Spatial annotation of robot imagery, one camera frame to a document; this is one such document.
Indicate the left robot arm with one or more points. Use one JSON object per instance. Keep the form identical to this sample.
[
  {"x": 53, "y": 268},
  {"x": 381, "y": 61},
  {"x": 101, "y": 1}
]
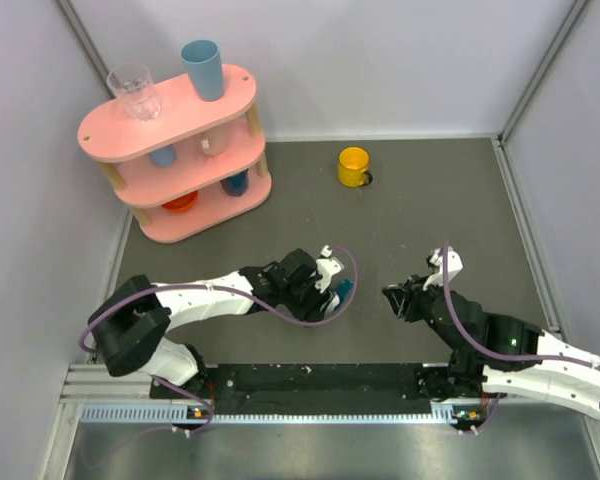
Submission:
[{"x": 129, "y": 329}]

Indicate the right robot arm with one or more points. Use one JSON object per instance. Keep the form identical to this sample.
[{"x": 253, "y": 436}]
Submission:
[{"x": 500, "y": 354}]

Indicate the orange plastic bowl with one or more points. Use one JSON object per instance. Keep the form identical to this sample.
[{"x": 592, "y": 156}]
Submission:
[{"x": 181, "y": 204}]

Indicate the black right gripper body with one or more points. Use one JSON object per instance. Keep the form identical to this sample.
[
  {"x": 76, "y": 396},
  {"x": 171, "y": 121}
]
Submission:
[{"x": 418, "y": 300}]

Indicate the teal pill organizer box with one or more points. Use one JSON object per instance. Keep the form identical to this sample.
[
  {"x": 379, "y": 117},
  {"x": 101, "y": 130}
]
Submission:
[{"x": 343, "y": 289}]

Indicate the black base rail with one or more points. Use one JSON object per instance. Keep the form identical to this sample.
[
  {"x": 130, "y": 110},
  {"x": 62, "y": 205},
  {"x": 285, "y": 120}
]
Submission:
[{"x": 322, "y": 389}]

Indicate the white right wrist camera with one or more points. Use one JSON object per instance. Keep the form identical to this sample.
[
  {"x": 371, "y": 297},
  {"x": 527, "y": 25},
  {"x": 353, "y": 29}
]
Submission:
[{"x": 438, "y": 262}]

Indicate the white pill bottle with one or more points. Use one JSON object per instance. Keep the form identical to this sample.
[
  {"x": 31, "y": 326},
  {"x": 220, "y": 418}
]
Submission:
[{"x": 332, "y": 305}]

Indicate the yellow mug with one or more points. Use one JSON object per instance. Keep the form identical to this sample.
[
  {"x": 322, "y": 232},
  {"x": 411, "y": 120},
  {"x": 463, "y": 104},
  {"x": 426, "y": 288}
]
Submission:
[{"x": 354, "y": 167}]

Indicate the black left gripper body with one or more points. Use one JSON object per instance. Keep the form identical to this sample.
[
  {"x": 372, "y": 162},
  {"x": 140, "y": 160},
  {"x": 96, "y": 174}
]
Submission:
[{"x": 305, "y": 301}]

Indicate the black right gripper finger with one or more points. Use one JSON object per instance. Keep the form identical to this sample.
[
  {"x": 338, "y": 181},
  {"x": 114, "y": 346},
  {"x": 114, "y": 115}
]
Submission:
[
  {"x": 406, "y": 285},
  {"x": 399, "y": 299}
]

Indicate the small light blue cup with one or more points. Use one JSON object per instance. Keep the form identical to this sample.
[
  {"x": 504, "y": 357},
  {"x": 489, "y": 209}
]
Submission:
[{"x": 163, "y": 157}]

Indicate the pink three-tier wooden shelf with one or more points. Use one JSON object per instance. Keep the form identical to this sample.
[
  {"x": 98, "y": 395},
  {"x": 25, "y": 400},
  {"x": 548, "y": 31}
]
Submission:
[{"x": 120, "y": 145}]

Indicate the dark blue faceted cup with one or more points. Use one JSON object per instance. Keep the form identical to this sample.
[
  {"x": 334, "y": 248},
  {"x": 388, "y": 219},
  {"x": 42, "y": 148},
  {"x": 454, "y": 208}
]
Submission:
[{"x": 236, "y": 185}]

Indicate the light blue plastic tumbler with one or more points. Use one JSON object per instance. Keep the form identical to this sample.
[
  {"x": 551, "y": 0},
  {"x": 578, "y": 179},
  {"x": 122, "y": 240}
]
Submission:
[{"x": 202, "y": 62}]

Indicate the clear drinking glass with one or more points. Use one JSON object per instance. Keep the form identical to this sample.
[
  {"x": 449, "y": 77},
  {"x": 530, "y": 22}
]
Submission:
[{"x": 133, "y": 86}]

